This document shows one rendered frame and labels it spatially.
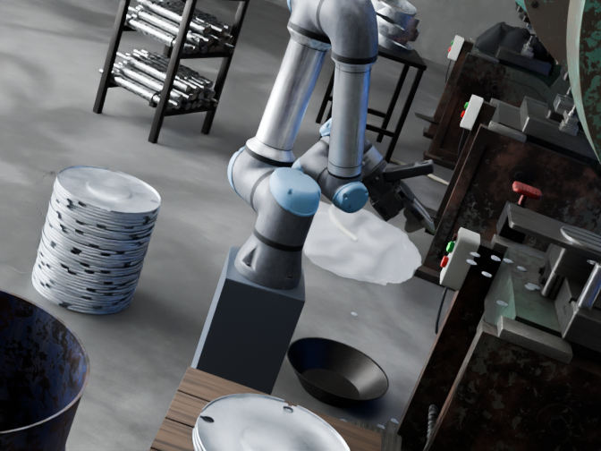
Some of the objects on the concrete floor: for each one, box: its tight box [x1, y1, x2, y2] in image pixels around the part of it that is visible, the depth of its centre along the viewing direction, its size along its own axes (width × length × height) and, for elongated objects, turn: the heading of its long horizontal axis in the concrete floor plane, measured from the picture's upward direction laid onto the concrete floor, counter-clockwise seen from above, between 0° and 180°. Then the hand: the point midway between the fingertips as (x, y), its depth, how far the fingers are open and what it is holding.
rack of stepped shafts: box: [93, 0, 250, 143], centre depth 407 cm, size 43×46×95 cm
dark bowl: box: [287, 337, 389, 407], centre depth 261 cm, size 30×30×7 cm
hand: (433, 226), depth 222 cm, fingers closed
